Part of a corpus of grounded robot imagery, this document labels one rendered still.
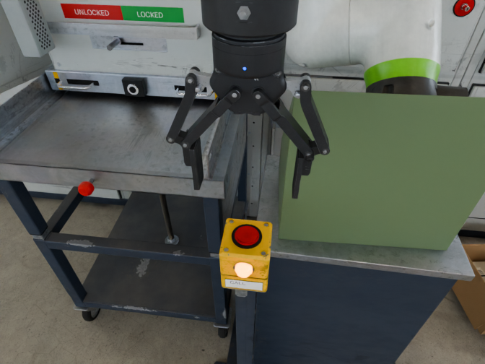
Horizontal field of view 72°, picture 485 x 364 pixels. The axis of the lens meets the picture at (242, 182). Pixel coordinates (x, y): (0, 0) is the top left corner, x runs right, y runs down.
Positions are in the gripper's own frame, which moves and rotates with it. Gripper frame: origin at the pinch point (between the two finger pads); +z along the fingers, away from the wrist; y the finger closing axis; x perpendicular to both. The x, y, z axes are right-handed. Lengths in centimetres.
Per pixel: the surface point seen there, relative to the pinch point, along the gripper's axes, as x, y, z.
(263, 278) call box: 3.8, -3.4, 17.4
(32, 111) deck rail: -41, 65, 17
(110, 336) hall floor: -18, 54, 102
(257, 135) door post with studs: -87, 5, 50
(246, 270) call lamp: 4.8, -0.7, 14.1
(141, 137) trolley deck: -33.2, 30.6, 17.4
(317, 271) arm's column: -9.8, -15.3, 33.5
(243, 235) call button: 0.3, 0.3, 11.4
